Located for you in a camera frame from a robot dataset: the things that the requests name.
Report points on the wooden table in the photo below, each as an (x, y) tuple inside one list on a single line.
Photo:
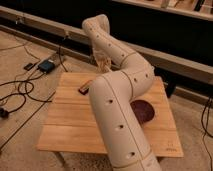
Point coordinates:
[(70, 125)]

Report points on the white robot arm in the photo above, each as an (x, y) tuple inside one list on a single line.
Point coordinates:
[(110, 94)]

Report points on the small black device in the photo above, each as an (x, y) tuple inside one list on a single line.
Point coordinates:
[(29, 66)]

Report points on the purple bowl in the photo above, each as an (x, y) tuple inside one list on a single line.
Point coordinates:
[(143, 111)]

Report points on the dark blue power box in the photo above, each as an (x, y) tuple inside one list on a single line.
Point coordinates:
[(46, 66)]

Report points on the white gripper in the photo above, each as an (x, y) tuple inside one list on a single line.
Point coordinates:
[(102, 59)]

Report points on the black plug adapter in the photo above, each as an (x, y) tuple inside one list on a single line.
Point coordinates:
[(4, 113)]

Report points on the brown rectangular block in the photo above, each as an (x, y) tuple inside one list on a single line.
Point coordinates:
[(84, 89)]

